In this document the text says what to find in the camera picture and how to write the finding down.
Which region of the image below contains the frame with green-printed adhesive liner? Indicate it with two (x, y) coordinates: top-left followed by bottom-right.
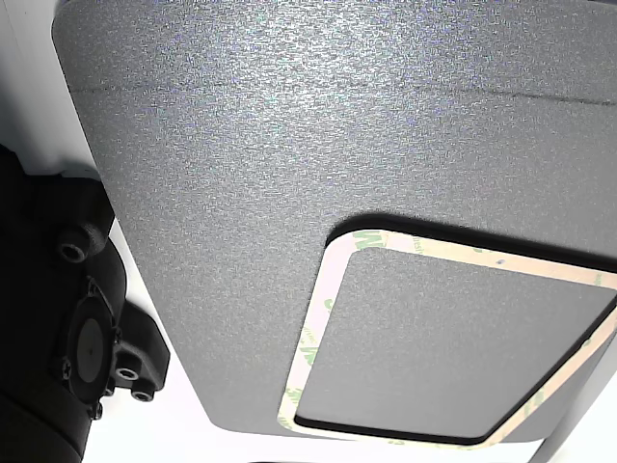
(277, 228), (617, 452)

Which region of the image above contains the gray textured foam mat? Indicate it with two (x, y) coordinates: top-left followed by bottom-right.
(50, 0), (617, 448)

